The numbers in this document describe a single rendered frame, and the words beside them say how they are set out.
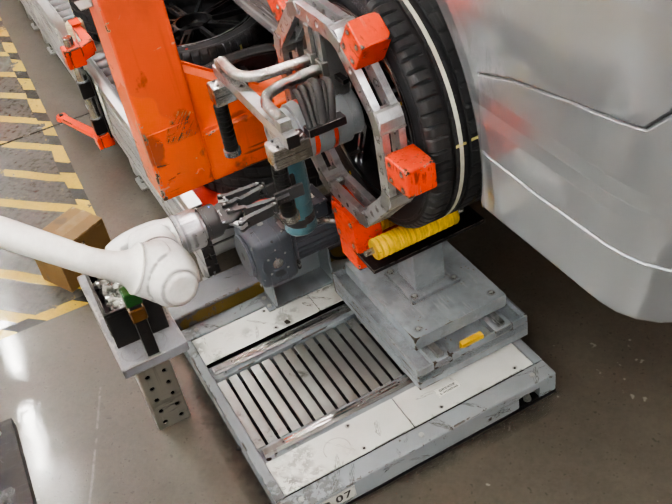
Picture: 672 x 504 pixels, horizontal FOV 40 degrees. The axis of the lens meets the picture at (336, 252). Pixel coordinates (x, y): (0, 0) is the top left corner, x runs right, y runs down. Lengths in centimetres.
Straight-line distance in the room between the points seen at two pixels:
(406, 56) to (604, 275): 61
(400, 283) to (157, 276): 104
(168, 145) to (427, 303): 84
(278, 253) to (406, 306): 40
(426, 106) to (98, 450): 142
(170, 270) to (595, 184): 78
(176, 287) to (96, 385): 123
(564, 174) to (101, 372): 174
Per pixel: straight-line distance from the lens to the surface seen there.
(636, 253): 164
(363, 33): 190
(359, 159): 242
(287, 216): 204
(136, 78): 245
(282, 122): 192
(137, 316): 218
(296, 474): 242
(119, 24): 239
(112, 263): 177
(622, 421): 257
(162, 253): 177
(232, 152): 231
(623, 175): 157
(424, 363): 251
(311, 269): 294
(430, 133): 195
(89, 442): 278
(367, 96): 195
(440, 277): 261
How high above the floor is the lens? 198
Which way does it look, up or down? 39 degrees down
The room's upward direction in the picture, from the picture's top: 11 degrees counter-clockwise
